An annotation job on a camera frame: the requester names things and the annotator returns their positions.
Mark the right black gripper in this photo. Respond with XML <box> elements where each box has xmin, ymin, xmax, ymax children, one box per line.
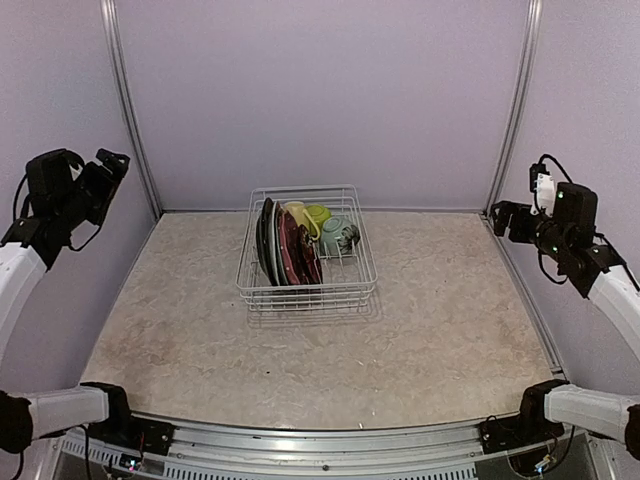
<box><xmin>492</xmin><ymin>200</ymin><xmax>571</xmax><ymax>262</ymax></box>

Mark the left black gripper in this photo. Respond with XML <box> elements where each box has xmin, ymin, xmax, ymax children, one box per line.
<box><xmin>58</xmin><ymin>148</ymin><xmax>129</xmax><ymax>229</ymax></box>

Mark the black rimmed striped plate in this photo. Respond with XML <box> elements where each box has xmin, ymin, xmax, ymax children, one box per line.
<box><xmin>256</xmin><ymin>201</ymin><xmax>275</xmax><ymax>286</ymax></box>

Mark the pink polka dot plate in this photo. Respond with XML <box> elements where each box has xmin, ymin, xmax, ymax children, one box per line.
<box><xmin>278</xmin><ymin>209</ymin><xmax>310</xmax><ymax>285</ymax></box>

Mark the grey red wave plate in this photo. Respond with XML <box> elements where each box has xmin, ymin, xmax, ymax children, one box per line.
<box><xmin>267</xmin><ymin>202</ymin><xmax>281</xmax><ymax>286</ymax></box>

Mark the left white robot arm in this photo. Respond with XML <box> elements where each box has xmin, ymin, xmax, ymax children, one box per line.
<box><xmin>1</xmin><ymin>148</ymin><xmax>140</xmax><ymax>454</ymax></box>

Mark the light blue floral bowl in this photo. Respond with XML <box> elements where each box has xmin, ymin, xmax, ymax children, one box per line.
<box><xmin>320</xmin><ymin>216</ymin><xmax>361</xmax><ymax>257</ymax></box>

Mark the lime green bowl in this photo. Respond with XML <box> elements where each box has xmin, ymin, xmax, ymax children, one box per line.
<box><xmin>306</xmin><ymin>204</ymin><xmax>332</xmax><ymax>228</ymax></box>

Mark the pale yellow mug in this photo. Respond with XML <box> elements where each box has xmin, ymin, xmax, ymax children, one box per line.
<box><xmin>284</xmin><ymin>201</ymin><xmax>321</xmax><ymax>241</ymax></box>

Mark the dark red black plate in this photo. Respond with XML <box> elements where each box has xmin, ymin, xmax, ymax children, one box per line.
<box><xmin>297</xmin><ymin>226</ymin><xmax>323</xmax><ymax>284</ymax></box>

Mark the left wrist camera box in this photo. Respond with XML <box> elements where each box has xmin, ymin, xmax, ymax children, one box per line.
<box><xmin>26</xmin><ymin>148</ymin><xmax>85</xmax><ymax>199</ymax></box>

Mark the left aluminium corner post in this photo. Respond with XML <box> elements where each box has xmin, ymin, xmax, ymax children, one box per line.
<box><xmin>99</xmin><ymin>0</ymin><xmax>163</xmax><ymax>221</ymax></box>

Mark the aluminium corner post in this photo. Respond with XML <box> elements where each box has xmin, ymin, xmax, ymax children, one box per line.
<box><xmin>483</xmin><ymin>0</ymin><xmax>543</xmax><ymax>216</ymax></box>
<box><xmin>99</xmin><ymin>0</ymin><xmax>163</xmax><ymax>221</ymax></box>

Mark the white wire dish rack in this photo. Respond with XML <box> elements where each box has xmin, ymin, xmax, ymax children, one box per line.
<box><xmin>236</xmin><ymin>184</ymin><xmax>377</xmax><ymax>314</ymax></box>

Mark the right aluminium corner post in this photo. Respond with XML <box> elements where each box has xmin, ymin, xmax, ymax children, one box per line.
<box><xmin>483</xmin><ymin>0</ymin><xmax>543</xmax><ymax>216</ymax></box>

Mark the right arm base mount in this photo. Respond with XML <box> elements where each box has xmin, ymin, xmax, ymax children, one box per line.
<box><xmin>478</xmin><ymin>415</ymin><xmax>564</xmax><ymax>454</ymax></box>

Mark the aluminium front rail frame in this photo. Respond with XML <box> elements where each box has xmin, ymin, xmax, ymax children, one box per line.
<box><xmin>34</xmin><ymin>417</ymin><xmax>616</xmax><ymax>480</ymax></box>

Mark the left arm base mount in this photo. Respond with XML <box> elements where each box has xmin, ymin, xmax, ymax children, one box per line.
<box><xmin>88</xmin><ymin>416</ymin><xmax>176</xmax><ymax>456</ymax></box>

